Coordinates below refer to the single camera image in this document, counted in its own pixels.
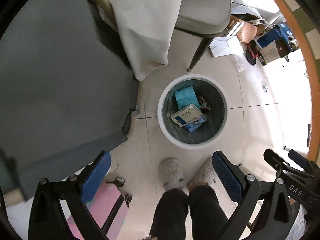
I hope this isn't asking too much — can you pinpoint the blue white medicine box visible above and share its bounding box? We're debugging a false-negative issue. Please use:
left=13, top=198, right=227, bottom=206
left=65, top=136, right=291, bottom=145
left=170, top=104, right=203, bottom=127

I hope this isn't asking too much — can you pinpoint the blue rice bag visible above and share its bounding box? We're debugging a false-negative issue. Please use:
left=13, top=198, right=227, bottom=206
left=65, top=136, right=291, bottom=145
left=175, top=86, right=200, bottom=110

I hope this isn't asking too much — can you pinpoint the white round trash bin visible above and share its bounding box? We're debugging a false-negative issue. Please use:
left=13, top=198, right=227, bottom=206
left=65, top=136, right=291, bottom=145
left=157, top=74, right=230, bottom=150

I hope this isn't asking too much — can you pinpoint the pink suitcase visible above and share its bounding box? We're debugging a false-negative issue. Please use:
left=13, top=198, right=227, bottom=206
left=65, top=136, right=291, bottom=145
left=81, top=177, right=132, bottom=239

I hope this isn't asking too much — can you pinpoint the right black trouser leg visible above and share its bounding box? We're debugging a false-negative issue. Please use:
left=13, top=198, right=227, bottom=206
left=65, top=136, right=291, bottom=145
left=188, top=185, right=228, bottom=239

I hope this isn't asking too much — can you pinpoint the black trouser leg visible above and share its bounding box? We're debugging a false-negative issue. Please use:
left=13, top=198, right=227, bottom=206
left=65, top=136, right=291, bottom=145
left=149, top=189, right=189, bottom=239
left=188, top=185, right=228, bottom=239

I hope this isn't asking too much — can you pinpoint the right grey slipper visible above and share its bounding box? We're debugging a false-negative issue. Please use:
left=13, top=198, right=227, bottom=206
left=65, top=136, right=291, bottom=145
left=187, top=157, right=216, bottom=188

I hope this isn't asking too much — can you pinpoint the grey slipper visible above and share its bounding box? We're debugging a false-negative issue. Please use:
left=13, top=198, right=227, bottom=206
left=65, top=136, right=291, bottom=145
left=187, top=157, right=216, bottom=188
left=159, top=158, right=186, bottom=191

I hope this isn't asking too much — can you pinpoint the left black trouser leg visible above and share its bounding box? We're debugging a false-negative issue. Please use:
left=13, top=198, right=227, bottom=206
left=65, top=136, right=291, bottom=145
left=149, top=189, right=189, bottom=239

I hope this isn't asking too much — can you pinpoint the left grey slipper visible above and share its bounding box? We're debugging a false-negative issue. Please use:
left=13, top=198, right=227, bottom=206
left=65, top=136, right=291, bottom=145
left=159, top=158, right=186, bottom=191

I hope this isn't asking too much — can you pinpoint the blue box on floor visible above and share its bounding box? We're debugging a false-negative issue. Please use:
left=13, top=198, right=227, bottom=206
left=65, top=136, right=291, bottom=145
left=256, top=23, right=295, bottom=66

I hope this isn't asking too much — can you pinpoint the white flat carton on floor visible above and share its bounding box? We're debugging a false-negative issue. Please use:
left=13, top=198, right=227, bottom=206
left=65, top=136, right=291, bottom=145
left=209, top=36, right=244, bottom=57

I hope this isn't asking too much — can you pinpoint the brown carton on floor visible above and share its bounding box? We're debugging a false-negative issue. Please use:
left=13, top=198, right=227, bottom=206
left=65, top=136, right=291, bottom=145
left=227, top=16, right=265, bottom=43

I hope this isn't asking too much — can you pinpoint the grey padded chair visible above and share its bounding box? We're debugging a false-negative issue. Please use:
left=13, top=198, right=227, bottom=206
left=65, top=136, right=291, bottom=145
left=175, top=0, right=232, bottom=72

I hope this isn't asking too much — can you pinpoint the white cloth on chair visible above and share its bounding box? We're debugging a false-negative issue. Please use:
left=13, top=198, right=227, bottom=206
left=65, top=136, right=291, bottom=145
left=108, top=0, right=182, bottom=82

